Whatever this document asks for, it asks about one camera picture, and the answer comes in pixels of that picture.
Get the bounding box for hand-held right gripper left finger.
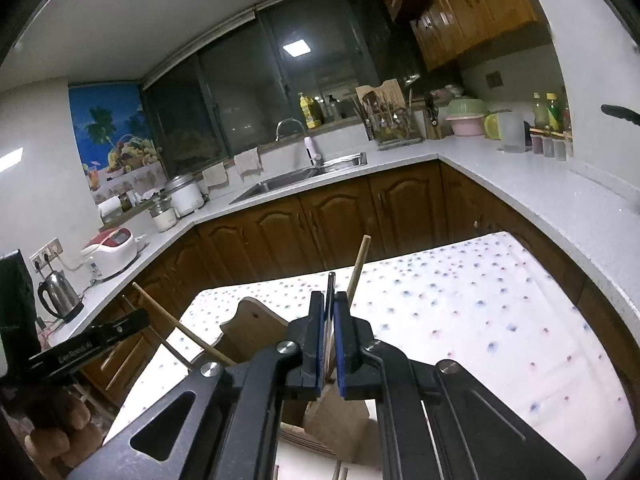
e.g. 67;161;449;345
65;290;327;480

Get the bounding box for steel electric kettle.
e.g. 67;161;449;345
37;269;85;324

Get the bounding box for wooden wall cabinets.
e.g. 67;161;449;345
372;0;542;74

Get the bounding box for clear oil bottle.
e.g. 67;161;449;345
532;92;550;132

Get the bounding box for yellow-capped green bottle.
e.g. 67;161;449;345
545;92;562;134

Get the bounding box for tropical fruit wall poster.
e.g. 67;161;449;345
67;82;169;206

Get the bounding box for beige dish cloth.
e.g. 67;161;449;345
201;162;229;189
233;147;265;181

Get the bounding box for red and white rice cooker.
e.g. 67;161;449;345
80;227;147;281

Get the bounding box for wooden base cabinets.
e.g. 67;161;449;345
75;159;640;411

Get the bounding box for dotted white tablecloth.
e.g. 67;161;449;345
102;231;632;480

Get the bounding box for wooden utensil holder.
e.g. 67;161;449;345
217;296;382;463

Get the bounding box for stainless steel sink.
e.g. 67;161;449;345
229;152;369;206

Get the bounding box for person's left hand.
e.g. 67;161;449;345
24;387;104;470

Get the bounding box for white kitchen countertop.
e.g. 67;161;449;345
46;132;640;343

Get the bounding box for white steel pot cooker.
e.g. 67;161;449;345
162;173;206;217

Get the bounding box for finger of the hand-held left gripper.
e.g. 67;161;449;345
97;308;152;350

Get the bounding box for wooden knife block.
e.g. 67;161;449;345
422;92;447;141

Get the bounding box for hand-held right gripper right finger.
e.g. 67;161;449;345
334;291;587;480

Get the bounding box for wall power sockets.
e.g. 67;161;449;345
29;239;64;269

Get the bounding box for dark kitchen window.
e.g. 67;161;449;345
141;0;427;177

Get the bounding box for lidded glass jar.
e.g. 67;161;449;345
148;197;180;234

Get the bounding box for white plastic pitcher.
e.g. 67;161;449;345
497;110;527;154

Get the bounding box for yellow detergent bottle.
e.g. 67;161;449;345
298;92;324;130

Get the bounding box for paper towel roll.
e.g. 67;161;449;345
97;194;124;222

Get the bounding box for wooden cutting board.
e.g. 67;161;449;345
355;79;405;111

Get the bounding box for wooden chopstick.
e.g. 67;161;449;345
131;282;239;367

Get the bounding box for wooden utensil handle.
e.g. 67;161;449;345
348;234;372;311

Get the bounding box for wire cutlery rack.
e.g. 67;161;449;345
361;91;422;150

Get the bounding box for chrome kitchen faucet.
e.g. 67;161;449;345
275;118;324;167

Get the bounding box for pink plastic basin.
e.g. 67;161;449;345
444;115;489;137

